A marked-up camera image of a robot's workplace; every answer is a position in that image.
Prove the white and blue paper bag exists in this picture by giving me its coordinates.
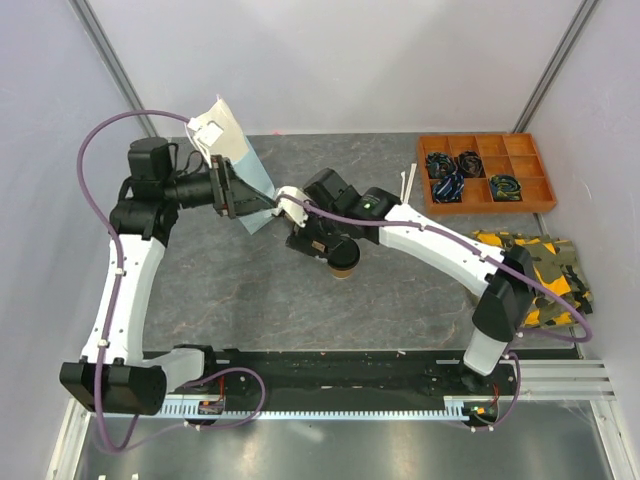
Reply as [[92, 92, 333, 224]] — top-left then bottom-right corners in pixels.
[[183, 94, 276, 235]]

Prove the purple cable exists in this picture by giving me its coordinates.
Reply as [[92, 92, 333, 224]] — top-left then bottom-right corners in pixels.
[[75, 109, 266, 454], [277, 192, 594, 431]]

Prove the green yellow rolled tie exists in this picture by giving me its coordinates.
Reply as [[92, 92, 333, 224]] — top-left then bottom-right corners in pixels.
[[488, 174, 522, 202]]

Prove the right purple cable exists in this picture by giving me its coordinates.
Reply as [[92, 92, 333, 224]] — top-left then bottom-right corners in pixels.
[[277, 192, 594, 431]]

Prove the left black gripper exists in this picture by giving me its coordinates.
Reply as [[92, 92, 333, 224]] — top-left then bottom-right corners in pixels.
[[162, 154, 274, 218]]

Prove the camouflage folded cloth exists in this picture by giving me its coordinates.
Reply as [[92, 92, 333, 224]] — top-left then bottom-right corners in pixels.
[[470, 230, 594, 329]]

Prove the orange compartment tray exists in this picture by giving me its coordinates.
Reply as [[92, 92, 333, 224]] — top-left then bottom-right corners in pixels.
[[416, 133, 556, 215]]

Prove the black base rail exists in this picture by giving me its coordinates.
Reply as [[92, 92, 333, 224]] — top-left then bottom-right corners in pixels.
[[185, 349, 516, 411]]

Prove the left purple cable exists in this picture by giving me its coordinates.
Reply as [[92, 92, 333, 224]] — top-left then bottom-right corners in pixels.
[[75, 109, 266, 454]]

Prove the brown paper coffee cup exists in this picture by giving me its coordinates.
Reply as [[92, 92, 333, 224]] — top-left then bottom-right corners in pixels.
[[329, 266, 355, 279]]

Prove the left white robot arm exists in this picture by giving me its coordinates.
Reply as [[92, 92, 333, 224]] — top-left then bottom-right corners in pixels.
[[59, 137, 275, 415]]

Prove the dark blue rolled tie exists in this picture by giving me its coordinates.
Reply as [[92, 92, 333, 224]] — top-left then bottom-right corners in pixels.
[[425, 152, 457, 179]]

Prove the black plastic cup lid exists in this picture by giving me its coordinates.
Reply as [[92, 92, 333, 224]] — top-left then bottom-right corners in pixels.
[[327, 238, 361, 271]]

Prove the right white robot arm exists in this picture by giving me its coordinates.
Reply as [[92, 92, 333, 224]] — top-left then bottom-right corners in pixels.
[[275, 169, 535, 394]]

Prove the blue striped rolled tie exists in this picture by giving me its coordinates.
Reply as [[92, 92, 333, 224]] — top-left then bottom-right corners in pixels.
[[431, 172, 465, 204]]

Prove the white wrapped straw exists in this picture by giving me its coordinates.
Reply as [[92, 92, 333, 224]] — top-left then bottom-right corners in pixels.
[[399, 171, 406, 203], [402, 163, 417, 204]]

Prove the slotted cable duct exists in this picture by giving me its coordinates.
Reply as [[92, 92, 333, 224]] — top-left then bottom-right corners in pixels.
[[156, 398, 472, 422]]

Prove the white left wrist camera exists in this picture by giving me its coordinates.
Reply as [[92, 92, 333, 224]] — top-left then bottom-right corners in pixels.
[[186, 118, 224, 148]]

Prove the black brown rolled tie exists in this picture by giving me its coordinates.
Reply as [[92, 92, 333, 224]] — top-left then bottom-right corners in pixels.
[[457, 150, 485, 178]]

